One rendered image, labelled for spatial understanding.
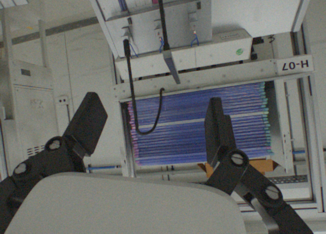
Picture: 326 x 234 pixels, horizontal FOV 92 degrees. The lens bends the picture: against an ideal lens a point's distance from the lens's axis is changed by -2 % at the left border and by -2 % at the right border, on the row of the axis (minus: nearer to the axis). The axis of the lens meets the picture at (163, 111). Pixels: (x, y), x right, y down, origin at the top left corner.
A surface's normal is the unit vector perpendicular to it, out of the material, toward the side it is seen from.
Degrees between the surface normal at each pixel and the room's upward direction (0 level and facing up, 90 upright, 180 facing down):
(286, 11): 45
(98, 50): 90
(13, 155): 90
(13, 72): 90
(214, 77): 90
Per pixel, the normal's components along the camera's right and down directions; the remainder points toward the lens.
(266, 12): -0.02, 0.72
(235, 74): -0.16, 0.03
